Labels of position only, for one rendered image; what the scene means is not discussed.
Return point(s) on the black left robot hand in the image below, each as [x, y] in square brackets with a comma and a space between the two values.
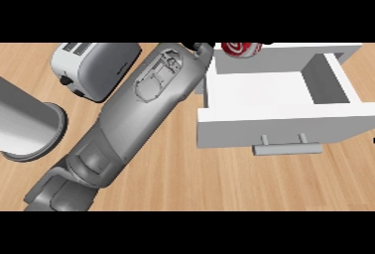
[199, 45]

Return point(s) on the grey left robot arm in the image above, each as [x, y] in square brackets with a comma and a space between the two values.
[141, 109]

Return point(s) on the red and white can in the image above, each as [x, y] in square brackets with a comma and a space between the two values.
[239, 49]

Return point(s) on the white open drawer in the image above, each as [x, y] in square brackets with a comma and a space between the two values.
[273, 109]

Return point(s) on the white cabinet body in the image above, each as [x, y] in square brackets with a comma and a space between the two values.
[273, 56]

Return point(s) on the white and grey toaster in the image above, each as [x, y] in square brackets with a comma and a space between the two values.
[94, 67]

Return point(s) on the grey cylindrical appliance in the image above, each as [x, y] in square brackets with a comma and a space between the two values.
[26, 124]

